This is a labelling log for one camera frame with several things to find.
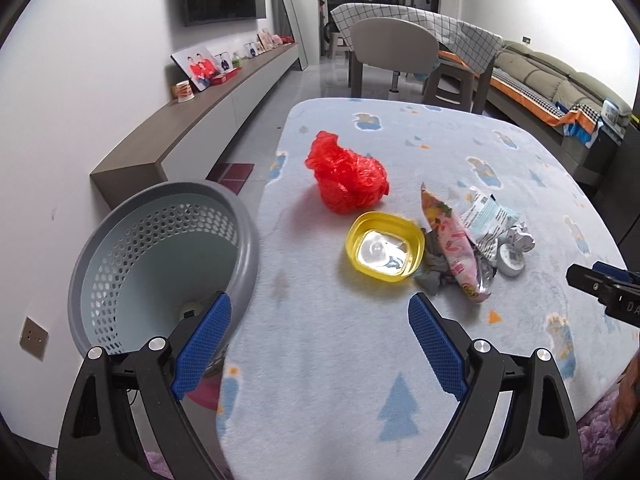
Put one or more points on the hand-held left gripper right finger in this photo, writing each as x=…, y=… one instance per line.
x=435, y=345

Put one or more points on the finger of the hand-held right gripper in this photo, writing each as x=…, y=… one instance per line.
x=612, y=271
x=585, y=280

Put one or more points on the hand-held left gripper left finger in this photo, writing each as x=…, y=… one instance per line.
x=205, y=340

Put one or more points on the grey knotted cloth strip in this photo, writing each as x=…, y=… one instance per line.
x=432, y=272

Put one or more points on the white tape roll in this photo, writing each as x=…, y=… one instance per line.
x=511, y=260

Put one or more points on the white paper ball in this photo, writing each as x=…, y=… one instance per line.
x=520, y=237

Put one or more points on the grey perforated plastic basket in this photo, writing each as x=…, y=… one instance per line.
x=150, y=260

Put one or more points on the pink snack wrapper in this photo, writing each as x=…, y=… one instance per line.
x=450, y=240

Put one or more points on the white and teal packet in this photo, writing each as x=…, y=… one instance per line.
x=485, y=215

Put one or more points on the yellow plastic lid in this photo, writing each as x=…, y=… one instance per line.
x=361, y=229

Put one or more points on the red plastic bag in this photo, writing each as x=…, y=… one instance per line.
x=345, y=170

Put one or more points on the light blue printed blanket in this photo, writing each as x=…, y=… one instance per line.
x=350, y=360

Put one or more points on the purple fluffy rug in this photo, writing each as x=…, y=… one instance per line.
x=595, y=420

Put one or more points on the small box on sofa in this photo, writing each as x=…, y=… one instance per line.
x=616, y=111

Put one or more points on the orange trimmed sofa throw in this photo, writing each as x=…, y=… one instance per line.
x=530, y=95

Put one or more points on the grey green sofa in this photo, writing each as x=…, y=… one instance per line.
x=540, y=67

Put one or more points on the long brown television cabinet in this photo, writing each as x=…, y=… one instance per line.
x=200, y=110

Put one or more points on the grey plastic stool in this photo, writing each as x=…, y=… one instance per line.
x=450, y=82

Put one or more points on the red and white paper cup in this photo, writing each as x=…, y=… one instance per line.
x=184, y=91

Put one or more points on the red flat box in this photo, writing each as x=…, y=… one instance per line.
x=224, y=77

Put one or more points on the large photo print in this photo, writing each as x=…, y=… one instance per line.
x=197, y=67

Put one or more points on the green lidded bottle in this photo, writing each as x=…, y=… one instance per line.
x=235, y=61

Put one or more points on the white checked tablecloth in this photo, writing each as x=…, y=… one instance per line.
x=450, y=30

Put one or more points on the grey dining chair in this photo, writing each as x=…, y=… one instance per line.
x=390, y=42

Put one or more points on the small red ornament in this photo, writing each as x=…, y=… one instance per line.
x=286, y=40

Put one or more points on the white plastic stool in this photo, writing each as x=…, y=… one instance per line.
x=340, y=42

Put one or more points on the leaning black framed mirror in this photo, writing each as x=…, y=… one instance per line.
x=287, y=10

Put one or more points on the brass wall socket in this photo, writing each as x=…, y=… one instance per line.
x=33, y=337

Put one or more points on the small photo frame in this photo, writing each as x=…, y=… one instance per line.
x=223, y=62

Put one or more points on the small picture frame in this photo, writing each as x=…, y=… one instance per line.
x=254, y=50

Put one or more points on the pink picture frame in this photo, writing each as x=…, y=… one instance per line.
x=268, y=40

